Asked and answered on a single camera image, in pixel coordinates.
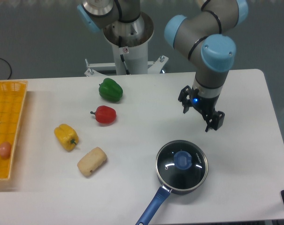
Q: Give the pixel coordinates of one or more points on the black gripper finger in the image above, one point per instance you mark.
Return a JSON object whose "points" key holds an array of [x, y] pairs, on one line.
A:
{"points": [[214, 120], [184, 98]]}

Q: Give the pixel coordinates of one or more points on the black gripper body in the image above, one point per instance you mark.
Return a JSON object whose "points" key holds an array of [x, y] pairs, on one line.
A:
{"points": [[205, 106]]}

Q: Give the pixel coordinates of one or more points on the glass pot lid blue knob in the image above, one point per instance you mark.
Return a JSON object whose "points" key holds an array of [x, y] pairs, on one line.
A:
{"points": [[181, 164]]}

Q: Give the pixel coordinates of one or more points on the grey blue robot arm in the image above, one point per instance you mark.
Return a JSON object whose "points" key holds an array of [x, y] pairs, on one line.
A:
{"points": [[201, 40]]}

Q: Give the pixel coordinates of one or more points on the green bell pepper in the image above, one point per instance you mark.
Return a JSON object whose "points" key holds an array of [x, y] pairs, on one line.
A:
{"points": [[110, 90]]}

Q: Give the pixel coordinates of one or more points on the red bell pepper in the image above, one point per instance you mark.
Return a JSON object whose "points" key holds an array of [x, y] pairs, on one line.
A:
{"points": [[104, 114]]}

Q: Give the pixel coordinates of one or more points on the beige bread loaf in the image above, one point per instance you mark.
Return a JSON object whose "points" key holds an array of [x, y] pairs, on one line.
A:
{"points": [[91, 161]]}

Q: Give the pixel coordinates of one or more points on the yellow bell pepper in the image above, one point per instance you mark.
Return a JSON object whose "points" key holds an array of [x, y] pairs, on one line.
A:
{"points": [[66, 136]]}

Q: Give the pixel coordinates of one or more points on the yellow plastic basket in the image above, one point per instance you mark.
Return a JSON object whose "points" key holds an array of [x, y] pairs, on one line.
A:
{"points": [[12, 98]]}

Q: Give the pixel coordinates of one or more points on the brown egg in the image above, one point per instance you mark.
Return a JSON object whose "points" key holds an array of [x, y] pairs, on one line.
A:
{"points": [[5, 150]]}

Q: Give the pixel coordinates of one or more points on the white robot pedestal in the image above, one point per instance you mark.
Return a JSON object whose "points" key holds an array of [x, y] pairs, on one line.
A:
{"points": [[129, 42]]}

